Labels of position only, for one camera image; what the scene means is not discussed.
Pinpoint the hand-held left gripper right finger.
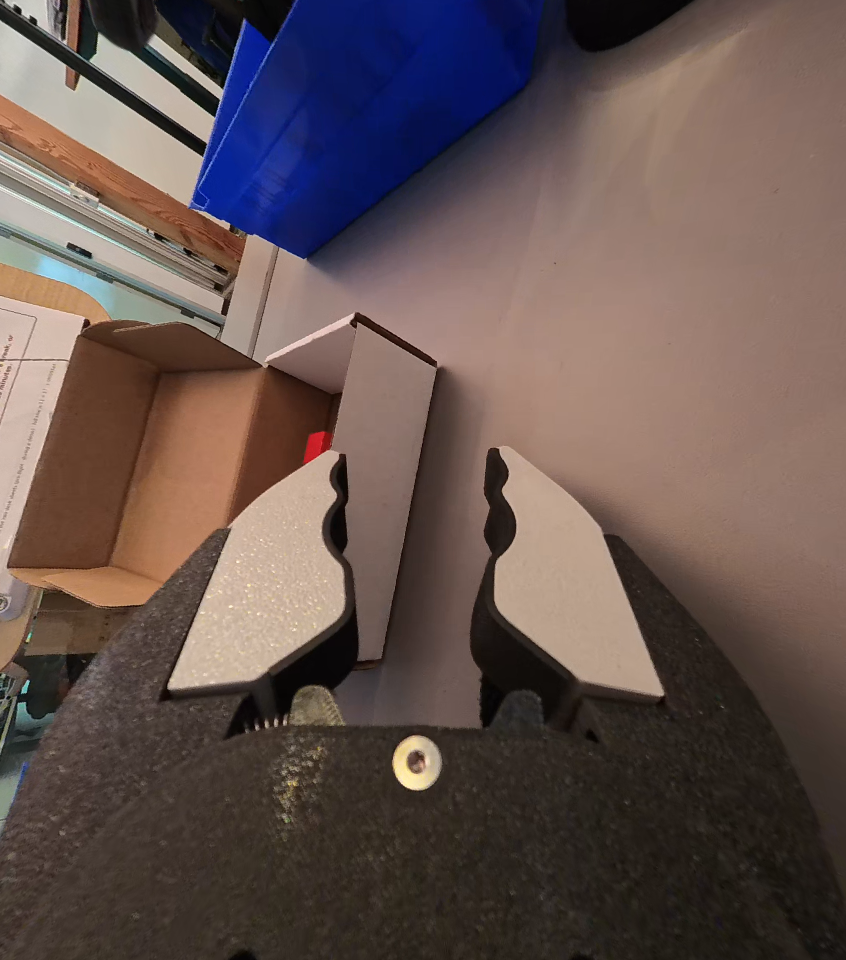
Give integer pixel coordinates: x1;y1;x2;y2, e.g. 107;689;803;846
470;446;667;729

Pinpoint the white cardboard mailer box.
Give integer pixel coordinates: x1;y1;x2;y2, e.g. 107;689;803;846
6;312;439;671

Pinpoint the wooden beam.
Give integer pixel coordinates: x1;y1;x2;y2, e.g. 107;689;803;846
0;60;247;275

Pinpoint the blue plastic bin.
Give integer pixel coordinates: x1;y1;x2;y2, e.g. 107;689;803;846
190;0;547;260

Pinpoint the aluminium rail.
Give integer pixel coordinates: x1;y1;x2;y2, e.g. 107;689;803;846
0;120;232;301

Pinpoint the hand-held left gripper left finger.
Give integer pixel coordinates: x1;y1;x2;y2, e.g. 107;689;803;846
165;450;361;706

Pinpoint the black mat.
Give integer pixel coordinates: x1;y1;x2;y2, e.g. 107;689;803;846
565;0;694;54

